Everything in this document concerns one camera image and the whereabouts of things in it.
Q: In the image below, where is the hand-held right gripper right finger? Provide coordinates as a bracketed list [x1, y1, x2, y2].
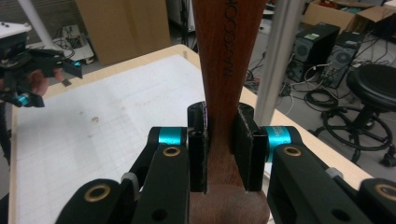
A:
[233, 102, 302, 192]

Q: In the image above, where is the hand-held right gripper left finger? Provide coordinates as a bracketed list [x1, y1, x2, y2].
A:
[148, 101, 209, 194]

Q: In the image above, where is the metal utensil stand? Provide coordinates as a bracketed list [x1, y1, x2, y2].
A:
[254, 0, 304, 127]

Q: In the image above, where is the brown wooden spoon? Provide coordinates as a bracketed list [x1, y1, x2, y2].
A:
[188, 0, 271, 224]

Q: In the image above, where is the white flat device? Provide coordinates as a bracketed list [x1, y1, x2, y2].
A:
[60, 23, 95, 63]

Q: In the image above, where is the white pole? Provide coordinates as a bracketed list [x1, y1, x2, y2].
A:
[17, 0, 61, 51]

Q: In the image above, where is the tall cardboard panel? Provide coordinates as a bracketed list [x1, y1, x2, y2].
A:
[75, 0, 173, 67]

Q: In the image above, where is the white grid mat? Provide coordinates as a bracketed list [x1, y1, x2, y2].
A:
[14, 54, 207, 224]

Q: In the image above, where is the black computer tower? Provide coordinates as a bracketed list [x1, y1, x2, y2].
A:
[321, 30, 366, 90]
[285, 21, 341, 84]

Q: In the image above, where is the black round stool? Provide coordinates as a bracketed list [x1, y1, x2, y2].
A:
[321, 63, 396, 168]

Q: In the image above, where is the open cardboard box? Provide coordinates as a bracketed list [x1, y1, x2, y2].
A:
[303, 0, 396, 35]

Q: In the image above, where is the black metal frame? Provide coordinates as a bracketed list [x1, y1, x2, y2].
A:
[0, 102, 12, 166]

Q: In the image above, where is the black cable coil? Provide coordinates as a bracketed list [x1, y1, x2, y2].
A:
[304, 88, 339, 109]

